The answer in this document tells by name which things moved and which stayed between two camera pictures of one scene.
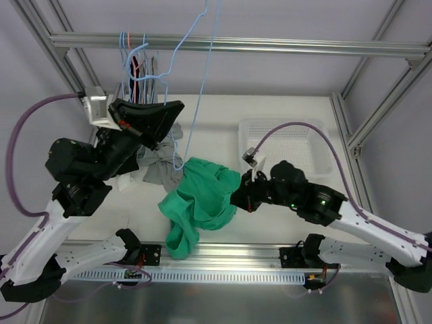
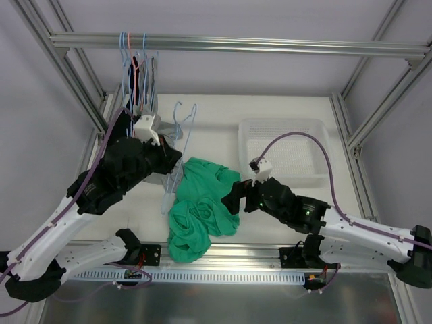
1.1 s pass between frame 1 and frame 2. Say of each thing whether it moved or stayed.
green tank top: moved
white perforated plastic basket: stayed
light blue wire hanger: moved
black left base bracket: stayed
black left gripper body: moved
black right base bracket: stayed
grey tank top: stayed
